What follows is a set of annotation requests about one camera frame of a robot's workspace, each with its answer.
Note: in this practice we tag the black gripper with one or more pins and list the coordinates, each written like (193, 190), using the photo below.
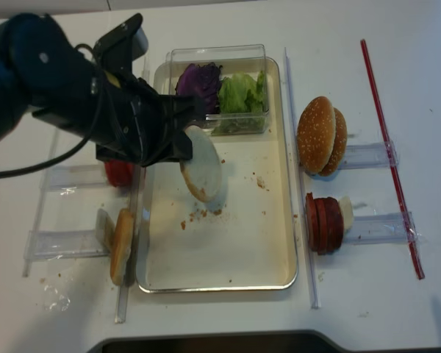
(137, 125)

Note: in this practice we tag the bun half slice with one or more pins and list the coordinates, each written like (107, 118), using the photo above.
(202, 174)

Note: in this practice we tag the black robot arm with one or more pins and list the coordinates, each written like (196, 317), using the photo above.
(99, 98)

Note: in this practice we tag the green lettuce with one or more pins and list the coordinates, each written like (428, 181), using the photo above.
(242, 94)

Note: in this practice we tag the middle tomato slice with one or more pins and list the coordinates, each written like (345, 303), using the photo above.
(119, 173)

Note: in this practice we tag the clear lane tomato left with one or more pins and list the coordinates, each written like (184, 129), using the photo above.
(64, 177)

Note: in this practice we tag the meat patty stack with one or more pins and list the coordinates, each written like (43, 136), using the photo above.
(325, 223)

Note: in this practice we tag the purple cabbage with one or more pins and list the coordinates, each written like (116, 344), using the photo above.
(203, 81)

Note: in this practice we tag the clear plastic vegetable box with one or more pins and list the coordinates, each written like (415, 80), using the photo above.
(250, 59)

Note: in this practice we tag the cream metal tray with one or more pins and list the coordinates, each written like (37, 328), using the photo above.
(242, 240)

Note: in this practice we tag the white pusher block bun lane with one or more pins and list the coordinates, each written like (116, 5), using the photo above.
(105, 229)

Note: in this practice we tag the sesame bun front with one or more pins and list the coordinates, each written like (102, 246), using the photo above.
(315, 134)

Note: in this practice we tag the sesame bun rear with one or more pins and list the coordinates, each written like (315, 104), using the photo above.
(339, 147)

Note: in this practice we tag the clear lane bun left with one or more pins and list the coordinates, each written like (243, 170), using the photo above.
(50, 245)

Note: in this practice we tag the white pusher block patty lane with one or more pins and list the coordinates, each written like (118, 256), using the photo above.
(347, 212)

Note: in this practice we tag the clear lane sesame bun right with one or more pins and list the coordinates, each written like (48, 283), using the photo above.
(374, 155)

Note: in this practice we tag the clear tape patch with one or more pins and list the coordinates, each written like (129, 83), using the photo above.
(56, 293)

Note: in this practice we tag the clear lane patty right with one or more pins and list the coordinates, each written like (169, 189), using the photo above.
(395, 228)

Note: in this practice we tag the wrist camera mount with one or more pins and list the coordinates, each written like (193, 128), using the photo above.
(121, 46)

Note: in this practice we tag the red outer right rail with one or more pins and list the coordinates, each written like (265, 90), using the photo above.
(409, 225)

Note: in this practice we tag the clear inner right rail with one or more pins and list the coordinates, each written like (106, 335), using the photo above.
(308, 256)

